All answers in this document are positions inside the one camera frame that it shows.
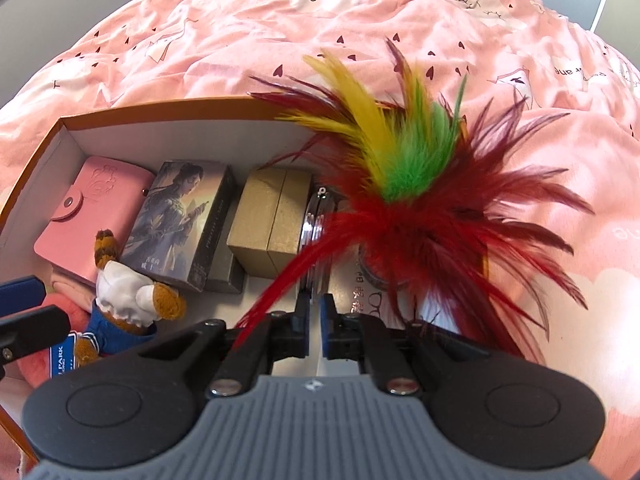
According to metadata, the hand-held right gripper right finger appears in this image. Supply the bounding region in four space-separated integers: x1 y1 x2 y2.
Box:
320 292 506 395

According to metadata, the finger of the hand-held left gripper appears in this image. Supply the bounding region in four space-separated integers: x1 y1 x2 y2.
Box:
0 274 47 318
0 305 71 368

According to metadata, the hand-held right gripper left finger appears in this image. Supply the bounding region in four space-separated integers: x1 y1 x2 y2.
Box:
107 291 312 397

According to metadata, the grey box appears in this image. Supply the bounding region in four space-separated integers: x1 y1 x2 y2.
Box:
205 252 246 295

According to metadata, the brown teddy bear plush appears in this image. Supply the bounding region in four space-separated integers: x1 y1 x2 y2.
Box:
72 229 187 368

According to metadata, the clear round case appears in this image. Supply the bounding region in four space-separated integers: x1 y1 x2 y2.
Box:
299 185 351 301

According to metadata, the pink snap wallet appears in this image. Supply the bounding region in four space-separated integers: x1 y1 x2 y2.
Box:
34 156 157 288

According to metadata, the tan cardboard box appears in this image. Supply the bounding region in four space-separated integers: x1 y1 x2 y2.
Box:
226 167 316 278

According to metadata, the picture card box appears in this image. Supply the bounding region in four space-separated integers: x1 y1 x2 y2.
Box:
120 160 238 293

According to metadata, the colourful feather shuttlecock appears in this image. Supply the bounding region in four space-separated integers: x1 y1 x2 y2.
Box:
235 37 596 366

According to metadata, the orange cardboard box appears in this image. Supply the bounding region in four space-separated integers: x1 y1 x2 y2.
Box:
0 97 493 466

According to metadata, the blue tag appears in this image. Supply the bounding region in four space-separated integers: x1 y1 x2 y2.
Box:
49 331 83 380

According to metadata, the white flat box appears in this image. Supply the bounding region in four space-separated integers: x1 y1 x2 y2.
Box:
272 255 451 378

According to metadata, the pink plush pouch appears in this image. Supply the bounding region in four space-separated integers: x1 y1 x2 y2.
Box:
15 265 101 396

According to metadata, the pink printed blanket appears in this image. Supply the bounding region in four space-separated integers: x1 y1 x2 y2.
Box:
0 0 640 480

